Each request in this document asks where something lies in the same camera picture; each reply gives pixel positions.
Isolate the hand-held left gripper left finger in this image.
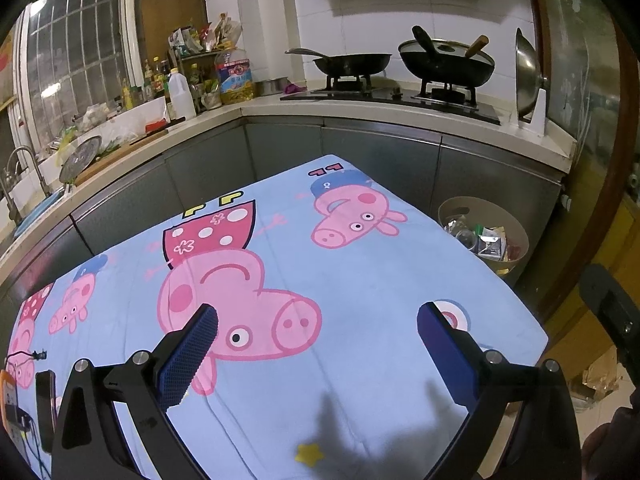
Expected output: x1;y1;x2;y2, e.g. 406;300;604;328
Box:
51;302;220;480

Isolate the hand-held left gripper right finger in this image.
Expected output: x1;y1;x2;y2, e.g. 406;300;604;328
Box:
416;301;583;480

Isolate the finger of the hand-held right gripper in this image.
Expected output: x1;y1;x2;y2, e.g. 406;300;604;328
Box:
579;262;640;386

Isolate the beige round bin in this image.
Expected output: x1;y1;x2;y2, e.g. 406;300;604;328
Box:
437;196;531;277

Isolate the crumpled clear plastic bag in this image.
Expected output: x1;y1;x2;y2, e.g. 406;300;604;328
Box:
570;347;628;413

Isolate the silver foil packet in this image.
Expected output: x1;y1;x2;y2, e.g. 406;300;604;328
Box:
476;235;505;259

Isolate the clear plastic package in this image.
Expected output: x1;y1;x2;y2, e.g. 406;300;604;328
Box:
444;216;478;252

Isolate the cartoon pig printed blanket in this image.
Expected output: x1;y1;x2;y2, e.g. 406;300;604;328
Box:
0;154;550;480

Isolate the black phone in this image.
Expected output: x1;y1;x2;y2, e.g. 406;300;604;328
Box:
35;369;57;455

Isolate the orange device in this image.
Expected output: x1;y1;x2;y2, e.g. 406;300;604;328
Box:
0;370;22;433

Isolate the grey kitchen cabinet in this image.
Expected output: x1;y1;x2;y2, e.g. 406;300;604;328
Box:
0;115;566;311

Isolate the white lid holder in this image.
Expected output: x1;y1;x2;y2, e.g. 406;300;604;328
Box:
517;87;548;137

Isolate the blue cloth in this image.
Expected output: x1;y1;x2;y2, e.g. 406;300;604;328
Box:
12;192;63;238

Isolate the round metal lid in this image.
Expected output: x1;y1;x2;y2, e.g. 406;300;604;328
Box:
58;135;103;184

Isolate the steel wok lid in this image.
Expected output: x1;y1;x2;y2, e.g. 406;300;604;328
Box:
515;27;550;123

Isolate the white tray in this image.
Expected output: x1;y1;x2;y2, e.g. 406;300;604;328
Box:
75;96;168;146

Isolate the black gas stove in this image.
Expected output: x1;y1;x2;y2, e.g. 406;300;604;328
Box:
280;74;502;126

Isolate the steel faucet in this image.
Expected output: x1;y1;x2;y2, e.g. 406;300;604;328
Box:
0;146;51;226

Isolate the white plastic jug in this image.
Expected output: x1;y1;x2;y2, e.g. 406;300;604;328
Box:
167;67;197;122

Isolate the row of sauce bottles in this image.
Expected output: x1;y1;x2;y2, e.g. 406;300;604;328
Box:
120;56;171;111

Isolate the black wok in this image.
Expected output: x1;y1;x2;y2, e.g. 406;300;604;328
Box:
398;34;497;88

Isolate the cooking oil bottle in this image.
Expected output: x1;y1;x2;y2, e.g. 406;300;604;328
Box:
215;49;256;107

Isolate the steel bowl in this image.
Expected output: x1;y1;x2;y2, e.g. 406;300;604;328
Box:
257;76;292;97

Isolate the glass pan lid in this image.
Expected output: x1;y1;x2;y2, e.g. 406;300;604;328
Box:
399;25;495;63

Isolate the black frying pan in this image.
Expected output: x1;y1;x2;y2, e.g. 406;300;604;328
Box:
285;48;393;77

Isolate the cluttered spice rack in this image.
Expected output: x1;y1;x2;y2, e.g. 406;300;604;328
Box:
167;17;246;111

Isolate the barred window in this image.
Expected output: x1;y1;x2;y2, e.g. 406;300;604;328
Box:
20;0;141;126

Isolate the wooden cutting board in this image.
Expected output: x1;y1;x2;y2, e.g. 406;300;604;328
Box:
136;0;207;63

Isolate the black cable with plug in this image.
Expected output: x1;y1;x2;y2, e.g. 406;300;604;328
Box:
5;350;48;376

